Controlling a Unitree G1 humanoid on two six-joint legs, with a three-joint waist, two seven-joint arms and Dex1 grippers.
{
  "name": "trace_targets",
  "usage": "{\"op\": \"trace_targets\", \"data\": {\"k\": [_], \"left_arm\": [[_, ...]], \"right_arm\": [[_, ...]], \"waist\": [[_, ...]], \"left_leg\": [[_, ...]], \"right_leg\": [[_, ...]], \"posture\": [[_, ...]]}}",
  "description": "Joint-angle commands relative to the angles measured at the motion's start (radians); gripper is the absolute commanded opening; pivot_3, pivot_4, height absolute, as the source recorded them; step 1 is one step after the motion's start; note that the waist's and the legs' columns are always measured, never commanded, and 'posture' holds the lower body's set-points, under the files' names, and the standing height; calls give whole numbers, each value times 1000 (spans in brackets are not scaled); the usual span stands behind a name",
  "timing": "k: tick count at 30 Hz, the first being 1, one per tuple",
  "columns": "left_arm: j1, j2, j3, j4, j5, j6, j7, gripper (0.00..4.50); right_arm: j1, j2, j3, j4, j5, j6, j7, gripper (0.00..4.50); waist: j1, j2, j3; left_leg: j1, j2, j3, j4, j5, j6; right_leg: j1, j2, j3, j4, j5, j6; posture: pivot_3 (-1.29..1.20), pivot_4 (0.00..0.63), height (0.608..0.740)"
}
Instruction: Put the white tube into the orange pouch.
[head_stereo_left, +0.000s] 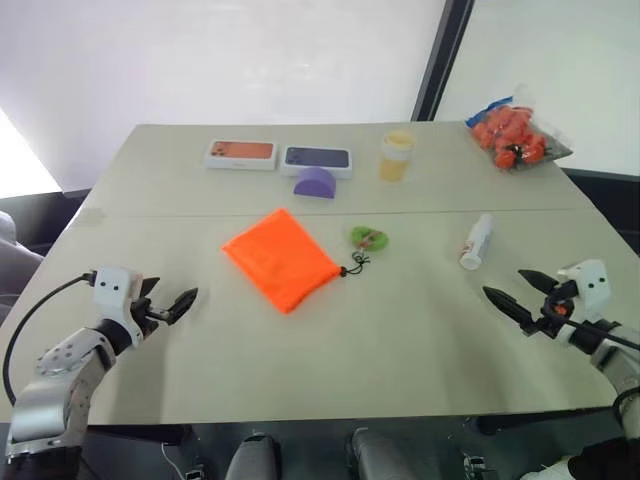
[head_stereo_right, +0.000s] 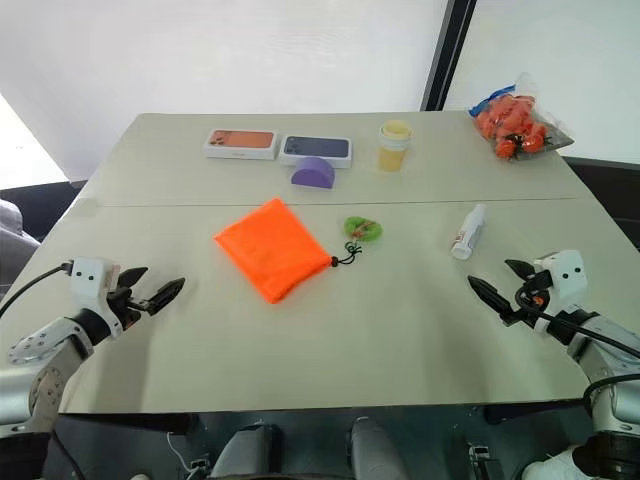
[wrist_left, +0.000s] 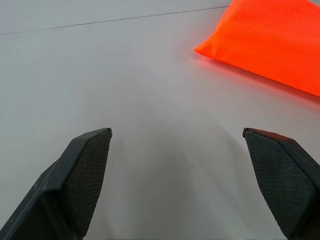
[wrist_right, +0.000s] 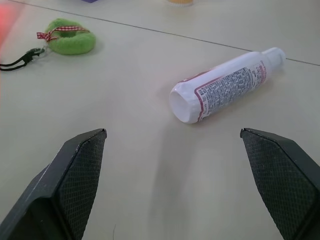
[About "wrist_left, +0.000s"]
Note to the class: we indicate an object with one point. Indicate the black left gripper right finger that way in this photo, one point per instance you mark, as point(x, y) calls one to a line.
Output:
point(282, 180)

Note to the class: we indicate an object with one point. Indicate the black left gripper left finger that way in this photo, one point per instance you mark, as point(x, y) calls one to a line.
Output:
point(62, 185)

